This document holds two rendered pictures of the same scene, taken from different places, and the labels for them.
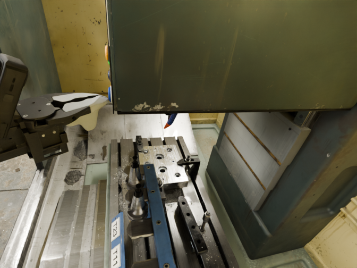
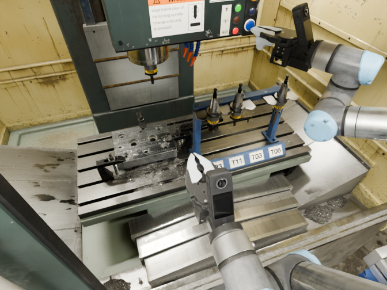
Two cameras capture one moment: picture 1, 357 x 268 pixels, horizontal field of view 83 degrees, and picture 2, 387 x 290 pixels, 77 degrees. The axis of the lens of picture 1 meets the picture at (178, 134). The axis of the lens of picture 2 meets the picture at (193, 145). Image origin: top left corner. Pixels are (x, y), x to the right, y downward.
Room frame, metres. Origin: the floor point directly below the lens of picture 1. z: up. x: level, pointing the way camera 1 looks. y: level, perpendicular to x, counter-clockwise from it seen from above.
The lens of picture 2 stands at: (0.52, 0.95, 1.86)
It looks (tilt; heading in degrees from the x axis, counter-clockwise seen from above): 46 degrees down; 271
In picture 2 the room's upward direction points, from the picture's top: straight up
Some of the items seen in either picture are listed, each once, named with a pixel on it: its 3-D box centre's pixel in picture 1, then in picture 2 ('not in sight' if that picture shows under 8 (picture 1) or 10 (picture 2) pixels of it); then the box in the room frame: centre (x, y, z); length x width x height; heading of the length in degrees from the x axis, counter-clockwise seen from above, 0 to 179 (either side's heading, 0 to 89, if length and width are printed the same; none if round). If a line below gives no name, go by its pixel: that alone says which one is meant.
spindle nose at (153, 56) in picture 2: not in sight; (147, 41); (0.71, 0.05, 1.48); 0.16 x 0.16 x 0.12
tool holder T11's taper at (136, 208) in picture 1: (138, 201); (238, 98); (0.35, 0.08, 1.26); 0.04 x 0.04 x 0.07
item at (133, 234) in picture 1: (139, 228); (248, 105); (0.30, 0.07, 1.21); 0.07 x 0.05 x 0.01; 110
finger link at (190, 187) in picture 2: not in sight; (196, 184); (0.52, 0.64, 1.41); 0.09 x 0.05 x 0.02; 110
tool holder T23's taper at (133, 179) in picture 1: (135, 173); (214, 103); (0.45, 0.12, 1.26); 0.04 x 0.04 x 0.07
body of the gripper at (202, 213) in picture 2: not in sight; (215, 212); (0.48, 0.68, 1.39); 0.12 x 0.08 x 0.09; 110
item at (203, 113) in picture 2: (133, 170); (201, 115); (0.50, 0.14, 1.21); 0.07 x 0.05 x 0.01; 110
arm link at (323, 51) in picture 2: not in sight; (324, 55); (0.18, 0.30, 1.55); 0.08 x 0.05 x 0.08; 50
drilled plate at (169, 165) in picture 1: (160, 165); (143, 144); (0.79, 0.07, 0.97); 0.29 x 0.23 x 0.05; 20
